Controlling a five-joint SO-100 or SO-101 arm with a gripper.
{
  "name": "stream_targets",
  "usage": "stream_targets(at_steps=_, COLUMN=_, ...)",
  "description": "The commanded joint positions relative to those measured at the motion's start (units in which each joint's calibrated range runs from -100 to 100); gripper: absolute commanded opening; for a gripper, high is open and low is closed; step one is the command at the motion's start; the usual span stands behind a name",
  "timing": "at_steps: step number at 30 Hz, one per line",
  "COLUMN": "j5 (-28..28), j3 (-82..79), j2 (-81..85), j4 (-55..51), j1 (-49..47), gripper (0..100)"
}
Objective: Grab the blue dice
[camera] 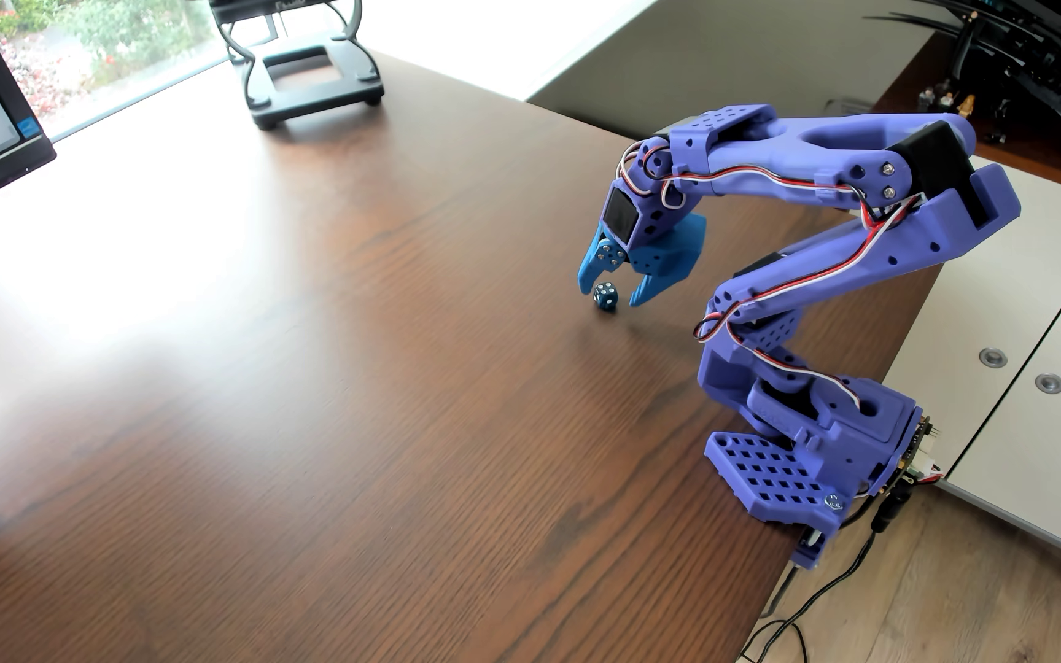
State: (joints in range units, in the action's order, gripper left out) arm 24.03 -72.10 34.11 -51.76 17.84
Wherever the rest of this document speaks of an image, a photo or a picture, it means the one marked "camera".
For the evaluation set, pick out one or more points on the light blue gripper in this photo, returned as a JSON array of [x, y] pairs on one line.
[[839, 261]]

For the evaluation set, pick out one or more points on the small blue dice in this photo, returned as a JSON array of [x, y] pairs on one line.
[[605, 296]]

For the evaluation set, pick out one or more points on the purple robot arm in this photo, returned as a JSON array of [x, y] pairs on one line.
[[798, 152]]

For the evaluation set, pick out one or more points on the robot controller circuit board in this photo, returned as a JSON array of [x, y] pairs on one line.
[[923, 451]]

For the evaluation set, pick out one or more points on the dark toy minifigure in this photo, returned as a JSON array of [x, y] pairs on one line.
[[927, 96]]

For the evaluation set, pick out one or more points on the round silver cabinet lock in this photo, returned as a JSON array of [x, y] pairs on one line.
[[993, 357], [1049, 383]]

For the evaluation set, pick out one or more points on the black metal stand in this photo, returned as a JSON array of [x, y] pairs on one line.
[[309, 87]]

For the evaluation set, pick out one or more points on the golden toy minifigure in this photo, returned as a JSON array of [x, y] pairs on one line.
[[965, 105]]

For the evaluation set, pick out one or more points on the white cabinet with wooden top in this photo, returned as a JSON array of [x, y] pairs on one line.
[[1046, 239]]

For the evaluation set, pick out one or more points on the black brick model spaceship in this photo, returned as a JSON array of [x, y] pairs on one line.
[[1046, 55]]

